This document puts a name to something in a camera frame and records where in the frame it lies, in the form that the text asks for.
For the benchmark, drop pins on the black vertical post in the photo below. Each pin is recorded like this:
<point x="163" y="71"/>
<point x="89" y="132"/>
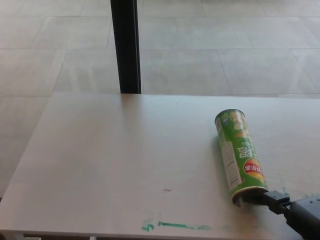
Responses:
<point x="127" y="50"/>

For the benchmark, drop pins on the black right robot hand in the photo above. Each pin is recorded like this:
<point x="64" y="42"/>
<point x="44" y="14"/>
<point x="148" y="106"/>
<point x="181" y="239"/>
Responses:
<point x="305" y="215"/>

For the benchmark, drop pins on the green chips can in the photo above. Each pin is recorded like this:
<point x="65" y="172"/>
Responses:
<point x="240" y="155"/>

